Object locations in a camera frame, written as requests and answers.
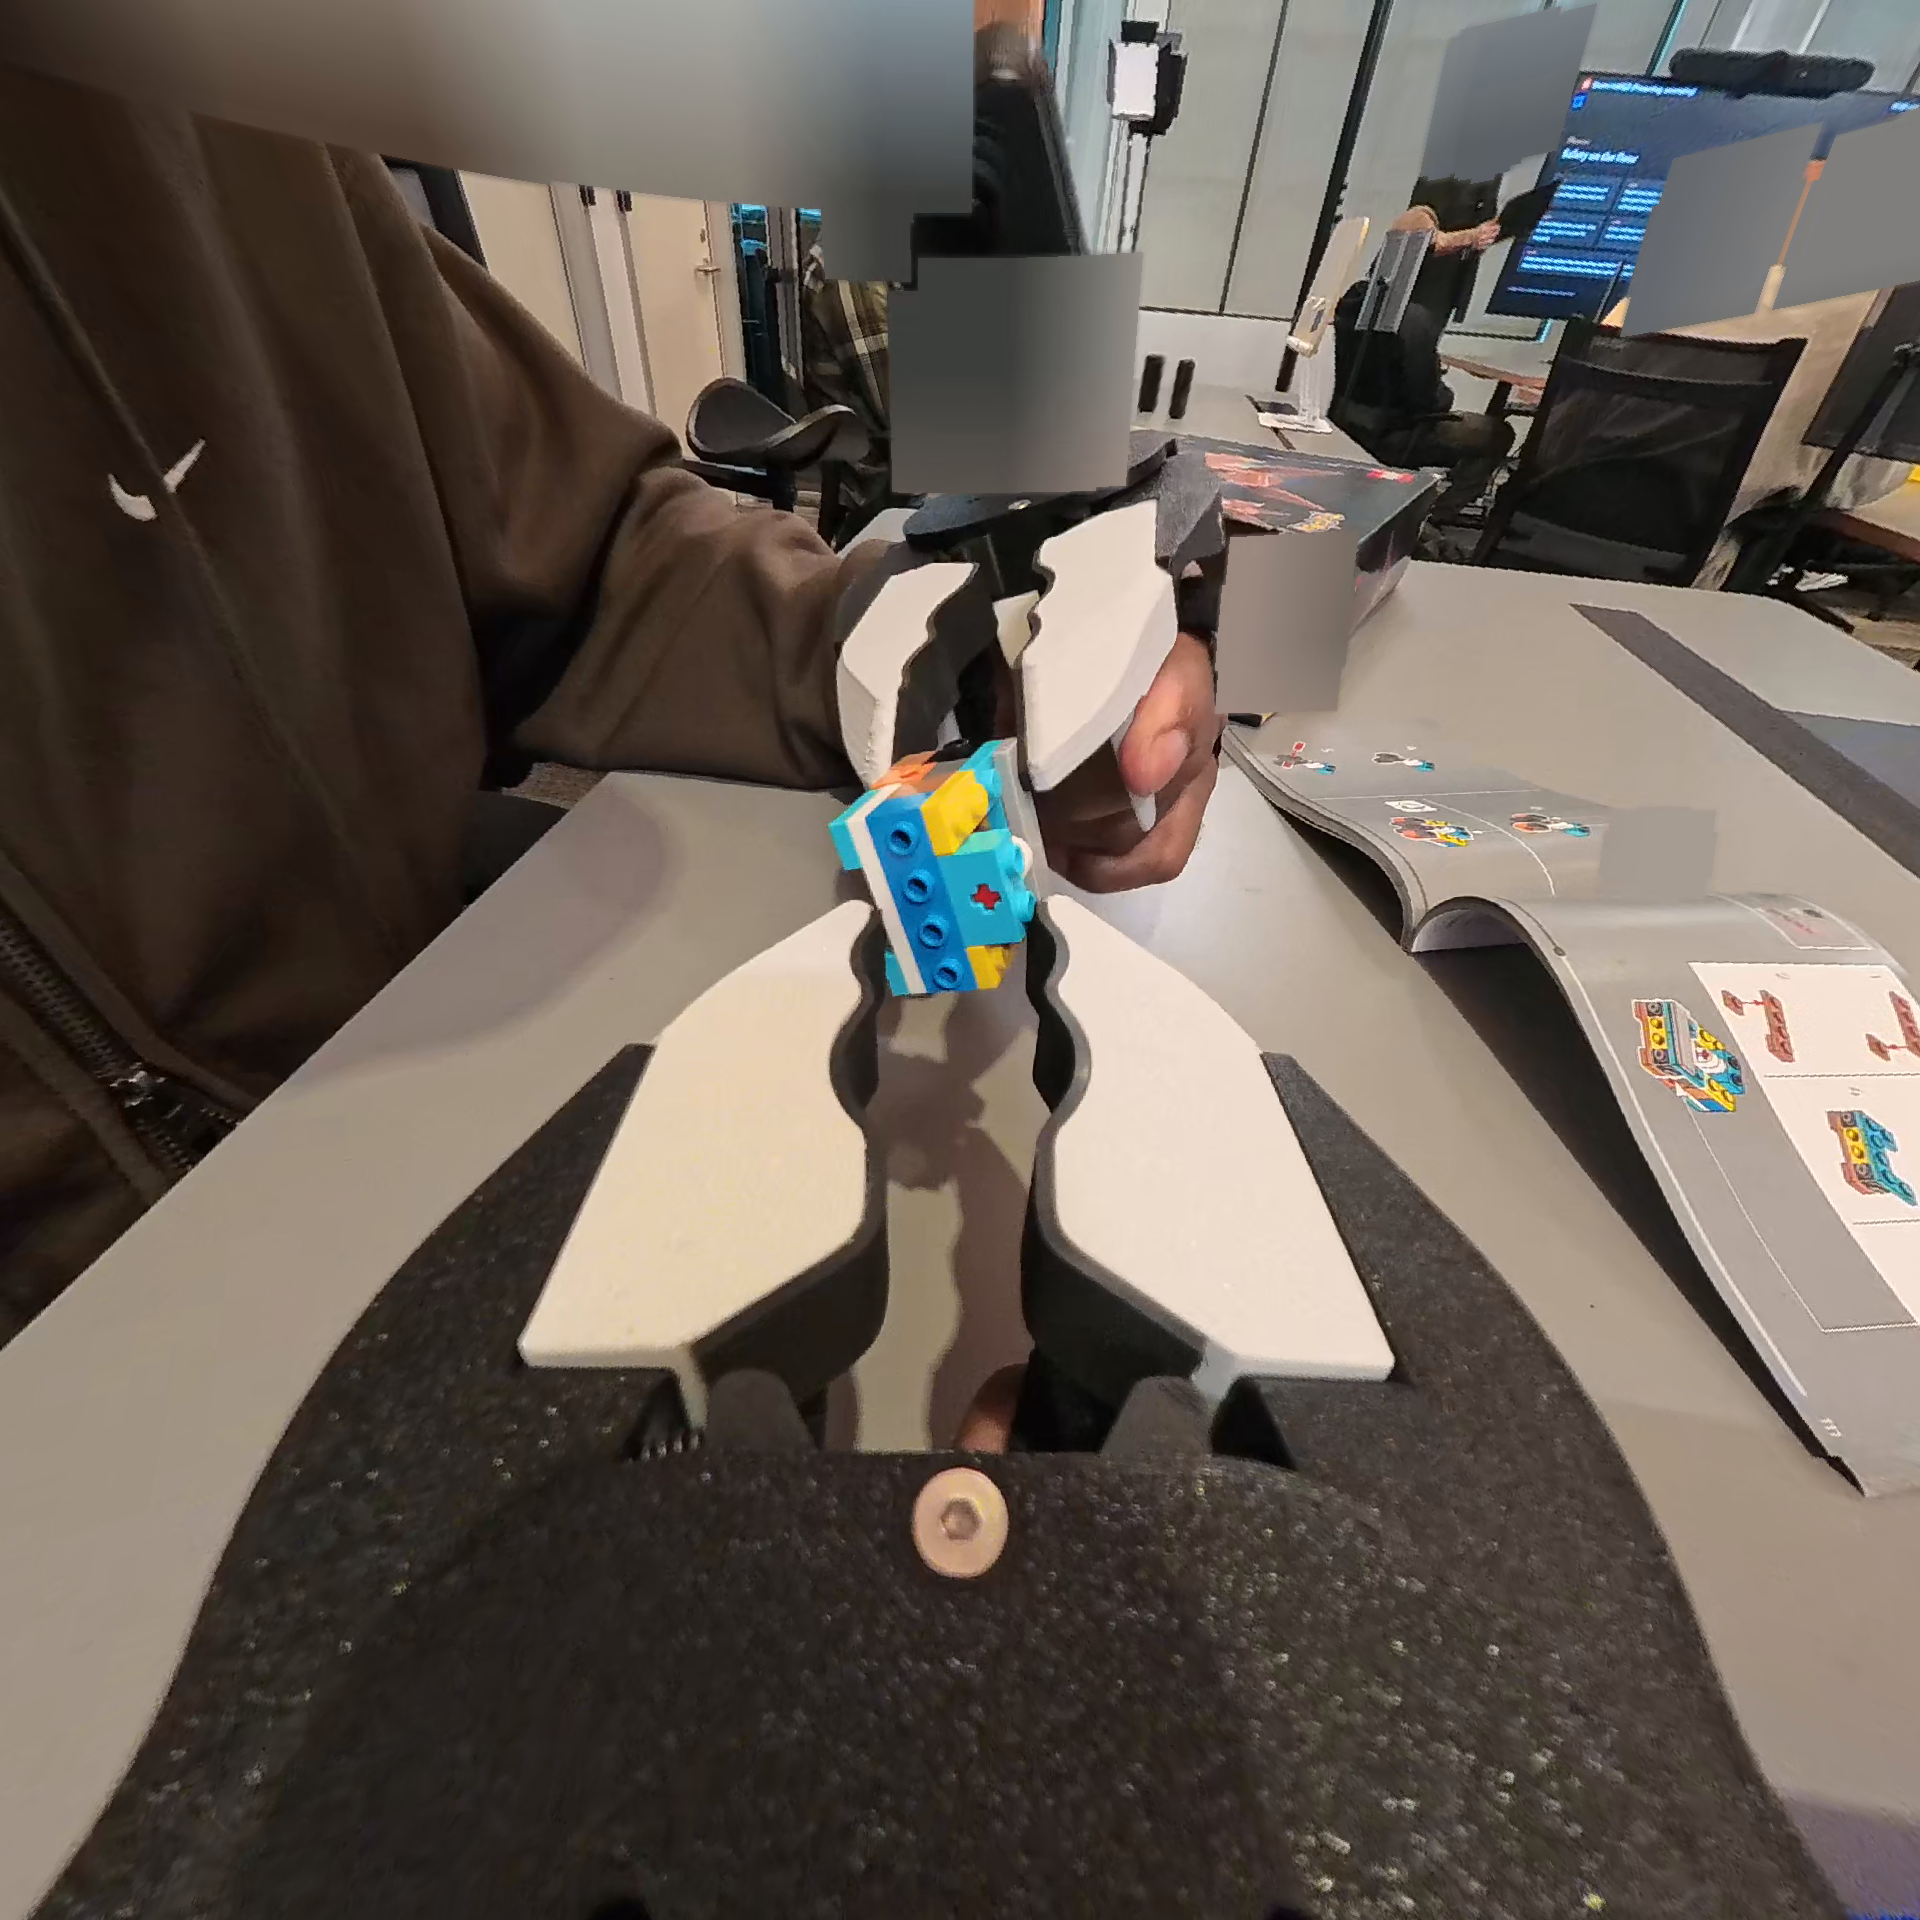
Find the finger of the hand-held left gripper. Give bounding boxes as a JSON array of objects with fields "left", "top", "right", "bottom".
[
  {"left": 994, "top": 499, "right": 1183, "bottom": 795},
  {"left": 834, "top": 562, "right": 980, "bottom": 790}
]

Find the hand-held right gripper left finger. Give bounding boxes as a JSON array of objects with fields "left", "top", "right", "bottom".
[{"left": 516, "top": 899, "right": 887, "bottom": 1375}]

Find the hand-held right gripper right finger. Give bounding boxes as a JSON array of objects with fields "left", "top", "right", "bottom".
[{"left": 1029, "top": 899, "right": 1405, "bottom": 1382}]

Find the blue yellow brick model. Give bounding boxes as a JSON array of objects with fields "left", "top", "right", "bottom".
[{"left": 856, "top": 739, "right": 1040, "bottom": 998}]

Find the person's left forearm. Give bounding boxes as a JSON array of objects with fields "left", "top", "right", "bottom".
[{"left": 481, "top": 453, "right": 903, "bottom": 795}]

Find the grey desk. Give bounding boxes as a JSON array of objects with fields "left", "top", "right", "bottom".
[{"left": 0, "top": 591, "right": 1920, "bottom": 1920}]

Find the person's left hand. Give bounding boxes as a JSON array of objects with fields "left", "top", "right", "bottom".
[{"left": 1029, "top": 637, "right": 1229, "bottom": 899}]

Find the dark toy brick set box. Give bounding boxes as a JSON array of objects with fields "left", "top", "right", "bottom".
[{"left": 1133, "top": 430, "right": 1456, "bottom": 626}]

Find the white stand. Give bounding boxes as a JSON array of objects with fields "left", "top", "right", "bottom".
[{"left": 1279, "top": 217, "right": 1381, "bottom": 443}]

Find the black saddle chair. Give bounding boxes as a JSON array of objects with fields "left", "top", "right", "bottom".
[{"left": 688, "top": 376, "right": 881, "bottom": 522}]

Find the grey instruction booklet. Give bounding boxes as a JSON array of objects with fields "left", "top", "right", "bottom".
[{"left": 1226, "top": 721, "right": 1920, "bottom": 1501}]

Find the black mesh office chair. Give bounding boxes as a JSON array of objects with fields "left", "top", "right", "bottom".
[{"left": 1479, "top": 313, "right": 1814, "bottom": 588}]

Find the studio light panel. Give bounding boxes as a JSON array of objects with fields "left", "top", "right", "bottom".
[{"left": 1110, "top": 25, "right": 1193, "bottom": 141}]

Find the white cabinet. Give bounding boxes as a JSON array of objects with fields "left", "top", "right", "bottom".
[{"left": 453, "top": 175, "right": 754, "bottom": 443}]

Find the computer monitor blue screen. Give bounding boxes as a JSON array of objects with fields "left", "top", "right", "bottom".
[{"left": 1486, "top": 75, "right": 1708, "bottom": 323}]

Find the person's brown jacket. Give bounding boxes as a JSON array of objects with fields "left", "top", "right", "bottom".
[{"left": 0, "top": 68, "right": 690, "bottom": 1352}]

